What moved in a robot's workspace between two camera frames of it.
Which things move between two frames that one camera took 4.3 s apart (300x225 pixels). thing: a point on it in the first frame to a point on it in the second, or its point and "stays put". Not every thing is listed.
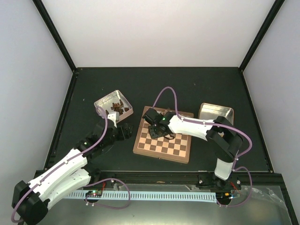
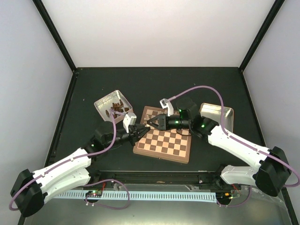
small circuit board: (94, 193) stays put
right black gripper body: (156, 133) to (164, 121)
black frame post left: (47, 19) stays put
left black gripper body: (122, 136) to (132, 134)
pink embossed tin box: (115, 102) stays put
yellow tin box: (211, 111) stays put
